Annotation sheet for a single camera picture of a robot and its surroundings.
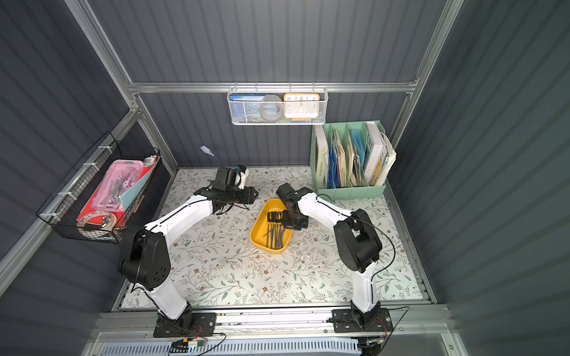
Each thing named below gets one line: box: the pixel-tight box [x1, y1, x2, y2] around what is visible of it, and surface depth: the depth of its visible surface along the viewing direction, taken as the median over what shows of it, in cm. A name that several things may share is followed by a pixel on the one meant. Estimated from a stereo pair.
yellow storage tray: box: [249, 198, 294, 255], surface depth 97 cm
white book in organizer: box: [363, 120, 388, 186], surface depth 101 cm
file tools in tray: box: [261, 211, 285, 250], surface depth 97 cm
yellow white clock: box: [283, 92, 321, 124], surface depth 90 cm
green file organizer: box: [309, 120, 389, 201], surface depth 101 cm
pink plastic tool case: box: [91, 159, 144, 211], surface depth 74 cm
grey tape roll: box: [259, 94, 283, 122], surface depth 90 cm
